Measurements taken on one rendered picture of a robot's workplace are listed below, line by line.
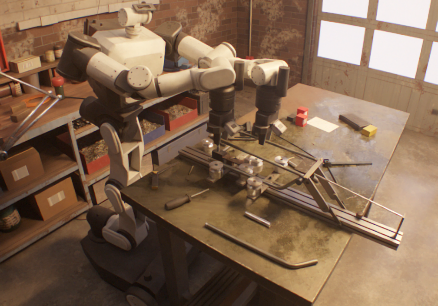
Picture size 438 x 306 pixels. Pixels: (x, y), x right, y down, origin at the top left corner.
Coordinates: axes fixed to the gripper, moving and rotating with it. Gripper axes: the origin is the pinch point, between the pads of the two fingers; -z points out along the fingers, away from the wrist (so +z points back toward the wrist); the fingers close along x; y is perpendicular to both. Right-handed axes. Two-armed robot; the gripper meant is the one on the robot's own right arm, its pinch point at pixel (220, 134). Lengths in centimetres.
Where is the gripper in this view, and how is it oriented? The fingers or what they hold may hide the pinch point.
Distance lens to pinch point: 115.4
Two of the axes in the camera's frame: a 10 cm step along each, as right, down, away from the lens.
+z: 0.2, -8.6, -5.1
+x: 6.3, -3.8, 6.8
